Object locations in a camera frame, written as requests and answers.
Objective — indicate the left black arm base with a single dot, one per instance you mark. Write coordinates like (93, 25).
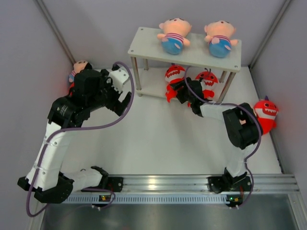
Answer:
(114, 184)

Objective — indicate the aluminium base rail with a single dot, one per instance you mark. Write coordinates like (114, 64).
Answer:
(261, 183)

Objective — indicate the pink doll blue pants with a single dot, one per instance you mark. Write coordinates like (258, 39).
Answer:
(173, 36)

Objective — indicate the red shark plush round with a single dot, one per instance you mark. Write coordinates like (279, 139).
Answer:
(174, 74)

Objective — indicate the pink doll striped shirt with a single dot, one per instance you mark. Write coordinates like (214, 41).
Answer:
(219, 38)

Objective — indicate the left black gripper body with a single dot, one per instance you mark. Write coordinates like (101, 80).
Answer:
(114, 103)

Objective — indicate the white slotted cable duct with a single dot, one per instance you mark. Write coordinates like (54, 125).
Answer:
(146, 199)

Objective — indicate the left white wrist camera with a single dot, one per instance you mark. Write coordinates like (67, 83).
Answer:
(119, 76)

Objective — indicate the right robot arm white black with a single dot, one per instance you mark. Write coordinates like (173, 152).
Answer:
(243, 130)

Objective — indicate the white two-tier shelf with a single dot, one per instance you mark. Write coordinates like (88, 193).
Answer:
(150, 81)

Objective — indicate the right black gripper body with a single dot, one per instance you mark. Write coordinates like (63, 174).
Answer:
(180, 88)

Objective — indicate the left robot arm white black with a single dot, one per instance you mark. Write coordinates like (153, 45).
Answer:
(92, 90)

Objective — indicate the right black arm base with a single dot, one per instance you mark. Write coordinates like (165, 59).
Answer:
(219, 184)

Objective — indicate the pink doll black eyebrows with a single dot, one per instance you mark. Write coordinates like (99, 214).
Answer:
(246, 118)

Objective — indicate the black-haired doll left corner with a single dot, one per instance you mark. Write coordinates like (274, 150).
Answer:
(77, 68)

